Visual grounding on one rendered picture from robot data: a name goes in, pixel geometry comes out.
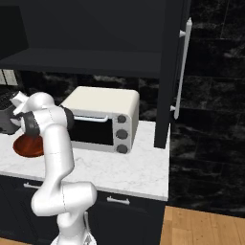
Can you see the white toaster oven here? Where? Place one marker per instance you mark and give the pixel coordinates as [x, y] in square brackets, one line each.
[105, 105]

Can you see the dark drawer front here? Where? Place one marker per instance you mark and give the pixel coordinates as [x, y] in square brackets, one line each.
[127, 220]
[16, 207]

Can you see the dark open wall cabinet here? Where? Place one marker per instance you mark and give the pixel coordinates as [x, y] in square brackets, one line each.
[89, 38]

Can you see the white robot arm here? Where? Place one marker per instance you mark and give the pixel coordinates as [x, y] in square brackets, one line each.
[57, 150]

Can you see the dark cabinet door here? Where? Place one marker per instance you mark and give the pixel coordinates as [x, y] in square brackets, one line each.
[166, 79]

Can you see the red-brown bowl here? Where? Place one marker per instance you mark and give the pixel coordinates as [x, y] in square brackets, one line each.
[28, 146]

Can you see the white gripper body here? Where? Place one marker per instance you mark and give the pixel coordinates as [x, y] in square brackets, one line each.
[18, 99]

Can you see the white slatted panel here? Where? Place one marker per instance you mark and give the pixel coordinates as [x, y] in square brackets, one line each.
[8, 77]

